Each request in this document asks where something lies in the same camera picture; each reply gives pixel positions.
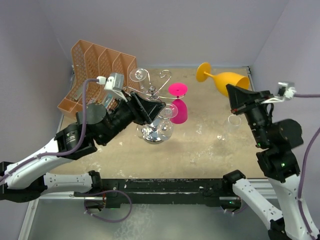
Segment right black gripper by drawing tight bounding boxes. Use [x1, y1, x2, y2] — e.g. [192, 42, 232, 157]
[225, 82, 273, 146]

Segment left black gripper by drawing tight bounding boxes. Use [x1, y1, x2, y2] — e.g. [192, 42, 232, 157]
[98, 90, 165, 145]

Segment orange plastic goblet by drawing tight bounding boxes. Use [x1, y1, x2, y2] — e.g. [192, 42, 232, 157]
[195, 62, 250, 97]

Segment clear wine glass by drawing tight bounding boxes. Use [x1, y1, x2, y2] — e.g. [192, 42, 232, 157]
[157, 103, 178, 141]
[129, 68, 147, 89]

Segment pink plastic goblet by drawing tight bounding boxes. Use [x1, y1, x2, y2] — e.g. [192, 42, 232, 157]
[168, 82, 188, 125]

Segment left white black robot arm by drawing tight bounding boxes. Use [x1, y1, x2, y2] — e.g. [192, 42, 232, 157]
[0, 92, 166, 203]

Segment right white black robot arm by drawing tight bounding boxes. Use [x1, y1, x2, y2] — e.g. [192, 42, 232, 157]
[222, 82, 320, 240]

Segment chrome wine glass rack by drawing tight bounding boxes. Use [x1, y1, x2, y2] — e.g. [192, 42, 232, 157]
[124, 69, 176, 144]

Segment grey card in organizer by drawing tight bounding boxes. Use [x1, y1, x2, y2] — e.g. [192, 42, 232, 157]
[73, 87, 83, 101]

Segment orange plastic file organizer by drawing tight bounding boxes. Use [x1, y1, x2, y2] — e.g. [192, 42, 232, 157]
[57, 39, 140, 119]

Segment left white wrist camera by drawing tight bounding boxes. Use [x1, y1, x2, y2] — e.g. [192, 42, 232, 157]
[96, 72, 128, 102]

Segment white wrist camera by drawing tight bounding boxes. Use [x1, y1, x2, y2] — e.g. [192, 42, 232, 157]
[96, 72, 128, 102]
[261, 82, 297, 104]

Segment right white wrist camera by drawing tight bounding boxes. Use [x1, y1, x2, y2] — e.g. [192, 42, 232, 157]
[261, 82, 297, 104]

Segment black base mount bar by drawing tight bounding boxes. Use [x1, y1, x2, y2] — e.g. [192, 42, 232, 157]
[73, 177, 253, 208]

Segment aluminium frame rails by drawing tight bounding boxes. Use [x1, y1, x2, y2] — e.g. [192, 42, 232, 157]
[17, 66, 306, 240]

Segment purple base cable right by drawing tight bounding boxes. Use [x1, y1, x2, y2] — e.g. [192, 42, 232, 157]
[223, 197, 251, 216]

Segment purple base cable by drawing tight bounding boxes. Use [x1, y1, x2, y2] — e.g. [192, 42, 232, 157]
[223, 197, 251, 216]
[83, 187, 136, 223]

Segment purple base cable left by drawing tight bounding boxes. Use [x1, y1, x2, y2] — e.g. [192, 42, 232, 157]
[83, 187, 136, 223]

